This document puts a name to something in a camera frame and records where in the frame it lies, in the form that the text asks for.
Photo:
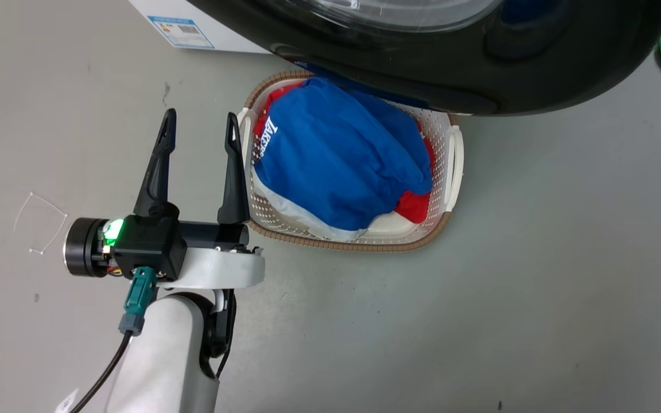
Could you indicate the blue bordered energy label sticker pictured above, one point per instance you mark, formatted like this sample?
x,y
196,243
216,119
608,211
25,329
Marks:
x,y
181,31

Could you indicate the blue garment with white print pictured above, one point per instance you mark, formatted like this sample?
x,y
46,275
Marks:
x,y
342,160

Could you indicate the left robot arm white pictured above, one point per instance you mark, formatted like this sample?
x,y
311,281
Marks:
x,y
161,355

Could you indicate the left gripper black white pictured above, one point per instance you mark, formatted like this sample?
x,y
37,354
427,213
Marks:
x,y
147,244

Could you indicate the white washing machine body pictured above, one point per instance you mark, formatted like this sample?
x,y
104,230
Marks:
x,y
216,23

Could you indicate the black round washing machine door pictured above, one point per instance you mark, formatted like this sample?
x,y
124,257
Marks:
x,y
451,57

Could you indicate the white laundry basket brown rim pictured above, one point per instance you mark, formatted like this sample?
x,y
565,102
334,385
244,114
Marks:
x,y
442,172

